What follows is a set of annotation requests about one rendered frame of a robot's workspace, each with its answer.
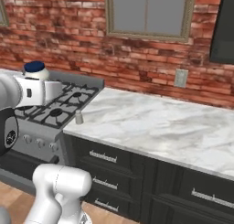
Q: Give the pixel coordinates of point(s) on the grey framed window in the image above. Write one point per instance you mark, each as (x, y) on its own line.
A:
(151, 11)
(2, 14)

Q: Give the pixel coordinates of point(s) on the grey stove knob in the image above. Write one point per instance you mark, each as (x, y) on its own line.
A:
(54, 147)
(27, 139)
(40, 142)

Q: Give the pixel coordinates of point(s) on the dark drawer front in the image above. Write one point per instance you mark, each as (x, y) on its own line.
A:
(128, 188)
(128, 208)
(189, 185)
(122, 154)

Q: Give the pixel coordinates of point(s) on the small grey shaker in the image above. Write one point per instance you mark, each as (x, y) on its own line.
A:
(79, 118)

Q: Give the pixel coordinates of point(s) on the grey wall outlet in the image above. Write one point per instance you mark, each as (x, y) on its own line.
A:
(181, 78)

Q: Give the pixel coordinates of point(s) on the dark wall cabinet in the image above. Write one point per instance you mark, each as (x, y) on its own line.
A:
(224, 29)

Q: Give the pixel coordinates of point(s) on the dark cabinet door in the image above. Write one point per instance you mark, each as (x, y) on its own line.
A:
(170, 211)

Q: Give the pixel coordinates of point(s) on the white kettle with blue lid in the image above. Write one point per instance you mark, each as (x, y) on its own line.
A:
(36, 71)

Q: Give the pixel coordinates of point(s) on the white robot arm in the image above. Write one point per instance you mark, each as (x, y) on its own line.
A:
(58, 182)

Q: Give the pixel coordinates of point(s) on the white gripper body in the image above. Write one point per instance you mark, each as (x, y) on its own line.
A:
(54, 91)

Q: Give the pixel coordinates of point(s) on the grey stove with black grates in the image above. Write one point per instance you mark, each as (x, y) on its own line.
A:
(65, 104)

